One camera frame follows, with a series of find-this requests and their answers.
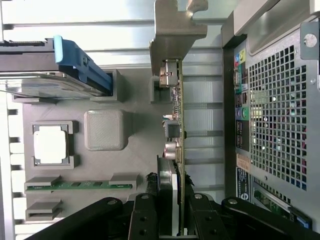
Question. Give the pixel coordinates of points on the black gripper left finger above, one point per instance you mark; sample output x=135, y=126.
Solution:
x=143, y=220

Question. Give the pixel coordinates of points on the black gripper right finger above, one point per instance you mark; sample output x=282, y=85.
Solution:
x=205, y=220

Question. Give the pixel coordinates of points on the grey printed parts rack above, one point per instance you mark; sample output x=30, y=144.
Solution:
x=103, y=165

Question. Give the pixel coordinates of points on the green RAM stick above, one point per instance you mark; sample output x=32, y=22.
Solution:
x=75, y=186

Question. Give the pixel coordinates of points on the blue card retention latch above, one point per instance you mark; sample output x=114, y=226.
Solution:
x=301, y=218

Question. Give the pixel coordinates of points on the silver CPU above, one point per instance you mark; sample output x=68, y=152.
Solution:
x=50, y=143

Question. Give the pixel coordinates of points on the open black PC case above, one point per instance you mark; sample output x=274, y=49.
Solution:
x=275, y=112

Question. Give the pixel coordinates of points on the hard disk in blue caddy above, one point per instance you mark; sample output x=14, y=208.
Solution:
x=37, y=85

